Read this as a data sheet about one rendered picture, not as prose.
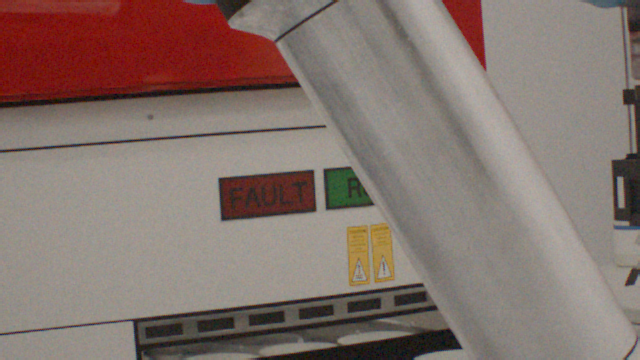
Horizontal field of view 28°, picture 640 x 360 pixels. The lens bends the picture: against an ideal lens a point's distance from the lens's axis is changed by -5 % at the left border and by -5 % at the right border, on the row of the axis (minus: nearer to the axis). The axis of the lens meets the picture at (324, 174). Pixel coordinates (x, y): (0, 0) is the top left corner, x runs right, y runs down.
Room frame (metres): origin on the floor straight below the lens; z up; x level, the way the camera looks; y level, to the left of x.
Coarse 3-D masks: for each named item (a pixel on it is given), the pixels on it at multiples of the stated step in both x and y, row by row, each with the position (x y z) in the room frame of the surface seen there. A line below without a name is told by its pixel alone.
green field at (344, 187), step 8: (328, 176) 1.54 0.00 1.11; (336, 176) 1.54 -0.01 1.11; (344, 176) 1.55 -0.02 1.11; (352, 176) 1.55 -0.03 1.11; (328, 184) 1.54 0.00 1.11; (336, 184) 1.54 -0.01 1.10; (344, 184) 1.55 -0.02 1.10; (352, 184) 1.55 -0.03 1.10; (360, 184) 1.55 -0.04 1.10; (328, 192) 1.54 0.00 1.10; (336, 192) 1.54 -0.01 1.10; (344, 192) 1.55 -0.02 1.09; (352, 192) 1.55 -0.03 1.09; (360, 192) 1.55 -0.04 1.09; (336, 200) 1.54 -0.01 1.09; (344, 200) 1.54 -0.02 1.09; (352, 200) 1.55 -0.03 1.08; (360, 200) 1.55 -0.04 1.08; (368, 200) 1.56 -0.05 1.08
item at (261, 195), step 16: (272, 176) 1.51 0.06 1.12; (288, 176) 1.51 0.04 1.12; (304, 176) 1.52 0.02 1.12; (224, 192) 1.48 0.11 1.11; (240, 192) 1.49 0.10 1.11; (256, 192) 1.50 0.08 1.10; (272, 192) 1.51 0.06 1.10; (288, 192) 1.51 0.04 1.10; (304, 192) 1.52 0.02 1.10; (240, 208) 1.49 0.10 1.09; (256, 208) 1.50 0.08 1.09; (272, 208) 1.50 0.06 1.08; (288, 208) 1.51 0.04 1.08; (304, 208) 1.52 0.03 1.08
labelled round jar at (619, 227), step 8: (616, 224) 1.67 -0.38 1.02; (624, 224) 1.66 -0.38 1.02; (616, 232) 1.67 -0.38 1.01; (624, 232) 1.66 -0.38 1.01; (632, 232) 1.65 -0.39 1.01; (616, 240) 1.67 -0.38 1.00; (624, 240) 1.66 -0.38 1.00; (632, 240) 1.65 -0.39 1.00; (616, 248) 1.67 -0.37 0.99; (624, 248) 1.66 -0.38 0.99; (632, 248) 1.65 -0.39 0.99; (616, 256) 1.68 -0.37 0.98; (624, 256) 1.66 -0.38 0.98; (632, 256) 1.65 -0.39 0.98; (616, 264) 1.68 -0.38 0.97; (624, 264) 1.66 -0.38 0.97; (632, 264) 1.65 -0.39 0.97
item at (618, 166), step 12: (624, 96) 1.09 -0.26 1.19; (636, 96) 1.05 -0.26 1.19; (636, 108) 1.08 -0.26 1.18; (636, 120) 1.08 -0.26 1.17; (636, 132) 1.08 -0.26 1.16; (636, 144) 1.08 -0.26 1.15; (636, 156) 1.09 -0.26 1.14; (612, 168) 1.08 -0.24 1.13; (624, 168) 1.07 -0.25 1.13; (636, 168) 1.05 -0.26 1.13; (624, 180) 1.08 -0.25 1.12; (636, 180) 1.06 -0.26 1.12; (624, 192) 1.09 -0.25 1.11; (636, 192) 1.06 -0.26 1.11; (624, 204) 1.09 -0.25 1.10; (636, 204) 1.06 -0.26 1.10; (624, 216) 1.07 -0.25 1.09; (636, 216) 1.06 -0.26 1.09
